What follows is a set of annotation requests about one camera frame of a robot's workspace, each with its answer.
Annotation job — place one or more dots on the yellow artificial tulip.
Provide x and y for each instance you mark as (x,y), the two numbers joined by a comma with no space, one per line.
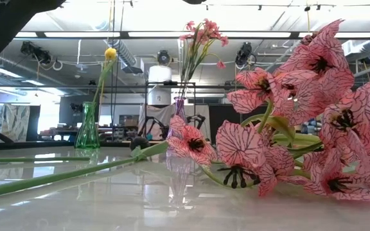
(110,54)

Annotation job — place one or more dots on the white cylindrical tank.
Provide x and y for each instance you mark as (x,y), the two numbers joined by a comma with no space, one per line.
(160,73)

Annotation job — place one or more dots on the white glossy table sheet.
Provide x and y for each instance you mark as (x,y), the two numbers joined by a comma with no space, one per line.
(108,208)

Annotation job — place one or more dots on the purple glass vase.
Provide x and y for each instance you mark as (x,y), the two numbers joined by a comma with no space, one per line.
(180,110)

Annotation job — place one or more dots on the ceiling light bar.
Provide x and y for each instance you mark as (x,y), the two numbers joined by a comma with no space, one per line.
(82,34)

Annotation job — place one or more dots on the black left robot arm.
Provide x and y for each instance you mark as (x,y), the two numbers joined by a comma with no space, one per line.
(5,25)

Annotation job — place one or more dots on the green glass vase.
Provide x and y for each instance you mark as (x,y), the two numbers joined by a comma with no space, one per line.
(87,134)

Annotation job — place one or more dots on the pink artificial flower bunch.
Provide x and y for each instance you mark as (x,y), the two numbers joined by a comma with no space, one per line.
(209,29)
(316,96)

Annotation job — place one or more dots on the black cabinet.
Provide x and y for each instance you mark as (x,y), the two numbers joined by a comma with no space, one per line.
(218,118)

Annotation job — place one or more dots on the black tripod stand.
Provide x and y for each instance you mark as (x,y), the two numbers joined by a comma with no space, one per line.
(43,146)

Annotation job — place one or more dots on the grey spiral air duct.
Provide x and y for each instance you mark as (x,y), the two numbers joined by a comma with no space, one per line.
(124,54)

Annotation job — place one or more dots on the large silver air duct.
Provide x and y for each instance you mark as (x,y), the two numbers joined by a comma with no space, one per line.
(358,48)

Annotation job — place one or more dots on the leaf patterned curtain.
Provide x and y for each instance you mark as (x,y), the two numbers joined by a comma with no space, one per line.
(11,122)

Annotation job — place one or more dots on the black background robot arm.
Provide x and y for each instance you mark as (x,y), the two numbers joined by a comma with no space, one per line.
(151,123)
(198,119)

